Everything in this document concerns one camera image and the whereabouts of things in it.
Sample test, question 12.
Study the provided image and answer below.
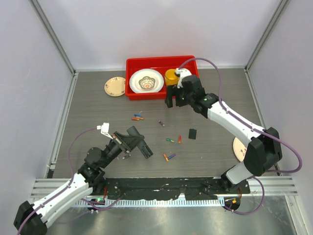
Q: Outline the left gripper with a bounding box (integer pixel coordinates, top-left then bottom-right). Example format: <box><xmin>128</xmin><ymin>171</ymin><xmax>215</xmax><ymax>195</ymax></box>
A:
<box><xmin>100</xmin><ymin>131</ymin><xmax>144</xmax><ymax>168</ymax></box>

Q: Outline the black remote control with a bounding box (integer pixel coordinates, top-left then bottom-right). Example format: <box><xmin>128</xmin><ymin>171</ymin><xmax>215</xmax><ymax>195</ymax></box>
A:
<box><xmin>127</xmin><ymin>126</ymin><xmax>153</xmax><ymax>159</ymax></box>

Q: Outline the black battery cover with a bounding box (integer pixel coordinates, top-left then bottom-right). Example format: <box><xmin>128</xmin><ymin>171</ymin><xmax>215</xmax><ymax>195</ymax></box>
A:
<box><xmin>188</xmin><ymin>129</ymin><xmax>197</xmax><ymax>140</ymax></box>

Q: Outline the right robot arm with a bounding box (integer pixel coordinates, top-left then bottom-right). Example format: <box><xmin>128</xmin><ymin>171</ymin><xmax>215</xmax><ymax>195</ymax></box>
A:
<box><xmin>165</xmin><ymin>75</ymin><xmax>282</xmax><ymax>193</ymax></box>

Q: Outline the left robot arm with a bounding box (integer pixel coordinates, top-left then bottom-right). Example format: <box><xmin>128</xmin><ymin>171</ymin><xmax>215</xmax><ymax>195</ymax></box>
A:
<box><xmin>13</xmin><ymin>126</ymin><xmax>145</xmax><ymax>235</ymax></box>

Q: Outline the yellow mug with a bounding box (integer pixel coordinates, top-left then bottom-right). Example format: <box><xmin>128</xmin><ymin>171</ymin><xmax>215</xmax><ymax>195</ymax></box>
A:
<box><xmin>164</xmin><ymin>69</ymin><xmax>179</xmax><ymax>86</ymax></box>

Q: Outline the small patterned bowl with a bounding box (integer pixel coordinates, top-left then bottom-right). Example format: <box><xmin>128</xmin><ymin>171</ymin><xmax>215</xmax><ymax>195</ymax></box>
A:
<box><xmin>138</xmin><ymin>76</ymin><xmax>156</xmax><ymax>90</ymax></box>

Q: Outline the red plastic bin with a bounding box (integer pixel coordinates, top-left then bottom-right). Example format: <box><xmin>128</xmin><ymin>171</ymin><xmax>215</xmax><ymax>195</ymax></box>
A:
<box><xmin>125</xmin><ymin>55</ymin><xmax>194</xmax><ymax>100</ymax></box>

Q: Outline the white plate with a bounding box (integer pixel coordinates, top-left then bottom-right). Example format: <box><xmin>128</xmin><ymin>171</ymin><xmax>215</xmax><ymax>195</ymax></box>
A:
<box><xmin>129</xmin><ymin>69</ymin><xmax>164</xmax><ymax>94</ymax></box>

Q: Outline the beige floral saucer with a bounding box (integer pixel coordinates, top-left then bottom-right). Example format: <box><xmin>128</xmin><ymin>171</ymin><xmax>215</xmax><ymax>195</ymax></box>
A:
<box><xmin>104</xmin><ymin>76</ymin><xmax>126</xmax><ymax>97</ymax></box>

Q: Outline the beige floral plate right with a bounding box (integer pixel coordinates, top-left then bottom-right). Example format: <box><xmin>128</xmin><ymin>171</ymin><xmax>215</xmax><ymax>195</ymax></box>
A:
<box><xmin>233</xmin><ymin>138</ymin><xmax>246</xmax><ymax>162</ymax></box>

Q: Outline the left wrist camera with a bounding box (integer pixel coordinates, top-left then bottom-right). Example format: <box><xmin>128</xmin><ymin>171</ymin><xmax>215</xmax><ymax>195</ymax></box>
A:
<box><xmin>96</xmin><ymin>122</ymin><xmax>113</xmax><ymax>139</ymax></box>

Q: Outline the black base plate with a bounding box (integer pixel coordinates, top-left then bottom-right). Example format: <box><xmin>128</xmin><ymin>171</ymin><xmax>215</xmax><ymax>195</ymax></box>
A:
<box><xmin>91</xmin><ymin>177</ymin><xmax>250</xmax><ymax>201</ymax></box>

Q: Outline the perforated cable duct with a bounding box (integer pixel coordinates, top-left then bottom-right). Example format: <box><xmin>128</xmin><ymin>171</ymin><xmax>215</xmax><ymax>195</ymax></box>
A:
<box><xmin>70</xmin><ymin>197</ymin><xmax>225</xmax><ymax>208</ymax></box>

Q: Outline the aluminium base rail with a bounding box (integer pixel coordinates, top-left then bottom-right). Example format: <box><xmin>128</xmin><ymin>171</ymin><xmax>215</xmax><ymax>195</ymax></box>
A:
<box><xmin>30</xmin><ymin>176</ymin><xmax>298</xmax><ymax>200</ymax></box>

